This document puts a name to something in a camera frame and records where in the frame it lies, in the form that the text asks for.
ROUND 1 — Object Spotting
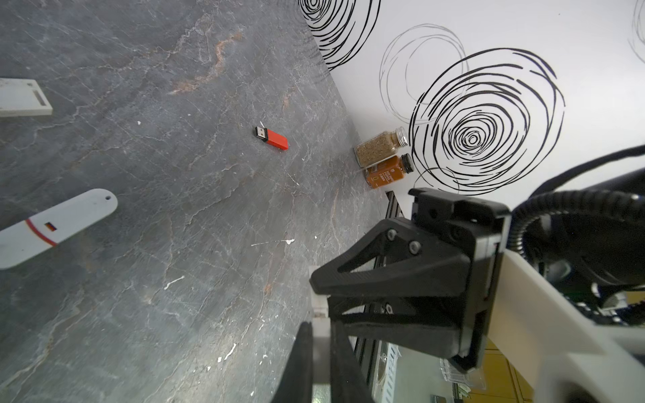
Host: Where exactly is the long white usb drive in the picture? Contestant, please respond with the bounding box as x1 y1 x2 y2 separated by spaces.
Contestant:
0 78 53 118

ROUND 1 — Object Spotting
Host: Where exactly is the red black usb drive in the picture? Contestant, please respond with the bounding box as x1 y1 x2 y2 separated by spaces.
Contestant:
255 126 289 150

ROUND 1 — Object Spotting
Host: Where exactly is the white rectangular usb drive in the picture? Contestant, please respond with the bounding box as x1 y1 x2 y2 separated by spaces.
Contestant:
311 292 331 402

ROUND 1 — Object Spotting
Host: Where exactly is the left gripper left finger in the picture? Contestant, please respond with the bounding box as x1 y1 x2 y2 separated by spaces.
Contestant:
270 322 314 403

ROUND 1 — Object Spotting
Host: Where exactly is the black corrugated cable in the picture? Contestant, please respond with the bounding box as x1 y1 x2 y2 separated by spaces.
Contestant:
506 188 645 253

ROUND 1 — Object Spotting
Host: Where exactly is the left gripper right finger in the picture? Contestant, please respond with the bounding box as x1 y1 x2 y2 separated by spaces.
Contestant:
310 218 474 358

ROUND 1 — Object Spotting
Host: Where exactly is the white red usb drive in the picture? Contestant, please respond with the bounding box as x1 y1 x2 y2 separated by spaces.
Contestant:
1 189 119 270

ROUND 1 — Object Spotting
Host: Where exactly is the light spice jar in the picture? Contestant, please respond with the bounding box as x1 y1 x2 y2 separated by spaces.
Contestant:
354 127 408 168

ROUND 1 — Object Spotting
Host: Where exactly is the dark orange spice jar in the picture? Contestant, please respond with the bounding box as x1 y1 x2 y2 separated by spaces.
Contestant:
365 154 415 189

